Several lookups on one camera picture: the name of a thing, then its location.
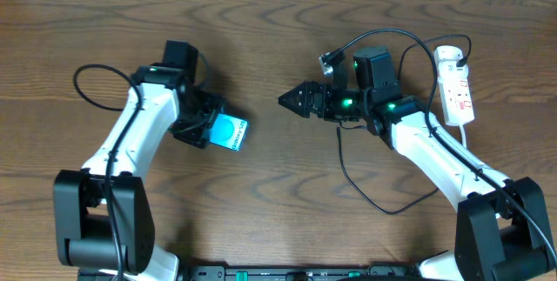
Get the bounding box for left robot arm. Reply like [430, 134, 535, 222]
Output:
[53, 40, 225, 280]

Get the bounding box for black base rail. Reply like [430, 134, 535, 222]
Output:
[177, 265, 423, 281]

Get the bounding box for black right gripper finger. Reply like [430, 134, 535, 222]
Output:
[278, 97, 312, 118]
[278, 81, 320, 101]

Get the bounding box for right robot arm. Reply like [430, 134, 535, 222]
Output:
[278, 46, 556, 280]

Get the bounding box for black charger cable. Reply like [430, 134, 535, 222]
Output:
[335, 34, 473, 216]

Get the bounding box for white power strip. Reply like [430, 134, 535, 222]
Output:
[433, 45, 474, 126]

